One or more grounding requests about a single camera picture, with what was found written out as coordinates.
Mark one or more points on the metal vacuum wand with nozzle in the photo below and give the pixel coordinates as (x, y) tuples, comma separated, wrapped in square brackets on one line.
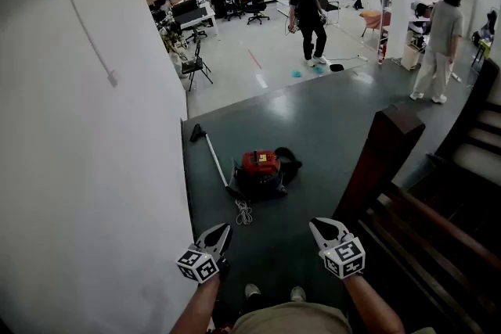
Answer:
[(214, 156)]

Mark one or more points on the black folding chair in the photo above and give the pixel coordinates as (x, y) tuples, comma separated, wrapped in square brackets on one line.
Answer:
[(193, 66)]

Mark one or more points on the black bag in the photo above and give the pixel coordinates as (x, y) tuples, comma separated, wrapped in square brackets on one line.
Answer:
[(487, 27)]

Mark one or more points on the white office desk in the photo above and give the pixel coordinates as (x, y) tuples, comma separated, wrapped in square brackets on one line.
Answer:
[(199, 17)]

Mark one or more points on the person's beige shirt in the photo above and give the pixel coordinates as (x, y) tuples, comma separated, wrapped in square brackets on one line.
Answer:
[(291, 318)]

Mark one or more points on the black metal-frame chair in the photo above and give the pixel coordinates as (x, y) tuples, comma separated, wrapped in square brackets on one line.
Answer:
[(326, 6)]

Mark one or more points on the person's right white shoe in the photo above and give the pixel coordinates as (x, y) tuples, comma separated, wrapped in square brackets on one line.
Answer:
[(298, 293)]

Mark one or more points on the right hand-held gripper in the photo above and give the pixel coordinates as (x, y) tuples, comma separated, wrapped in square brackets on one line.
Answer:
[(344, 258)]

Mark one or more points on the person's right forearm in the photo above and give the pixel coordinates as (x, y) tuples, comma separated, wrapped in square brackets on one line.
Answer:
[(372, 305)]

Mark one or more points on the person's left forearm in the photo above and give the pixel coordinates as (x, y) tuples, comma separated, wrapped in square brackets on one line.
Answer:
[(197, 305)]

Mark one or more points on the dark wooden stair handrail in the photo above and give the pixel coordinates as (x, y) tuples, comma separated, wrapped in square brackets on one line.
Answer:
[(438, 230)]

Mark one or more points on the teal cloth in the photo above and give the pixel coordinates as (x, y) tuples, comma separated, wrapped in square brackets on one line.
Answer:
[(318, 70), (296, 73)]

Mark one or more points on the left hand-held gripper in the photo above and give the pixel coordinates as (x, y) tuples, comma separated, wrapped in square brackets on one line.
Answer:
[(197, 266)]

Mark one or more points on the black round floor pad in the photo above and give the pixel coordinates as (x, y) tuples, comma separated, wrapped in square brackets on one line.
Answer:
[(336, 67)]

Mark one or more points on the red vacuum cleaner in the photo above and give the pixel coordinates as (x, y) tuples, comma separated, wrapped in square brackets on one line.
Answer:
[(258, 176)]

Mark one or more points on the white bin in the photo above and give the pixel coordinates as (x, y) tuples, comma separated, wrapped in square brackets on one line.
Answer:
[(411, 56)]

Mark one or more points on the orange chair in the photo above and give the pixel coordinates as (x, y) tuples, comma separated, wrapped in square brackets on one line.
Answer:
[(372, 19)]

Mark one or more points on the red fire extinguisher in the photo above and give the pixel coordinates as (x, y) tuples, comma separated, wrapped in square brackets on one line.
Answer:
[(382, 52)]

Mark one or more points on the black office chair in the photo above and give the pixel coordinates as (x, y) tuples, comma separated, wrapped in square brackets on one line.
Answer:
[(235, 4), (258, 2)]

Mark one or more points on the dark wooden newel post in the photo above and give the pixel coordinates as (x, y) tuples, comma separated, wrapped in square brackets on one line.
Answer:
[(383, 152)]

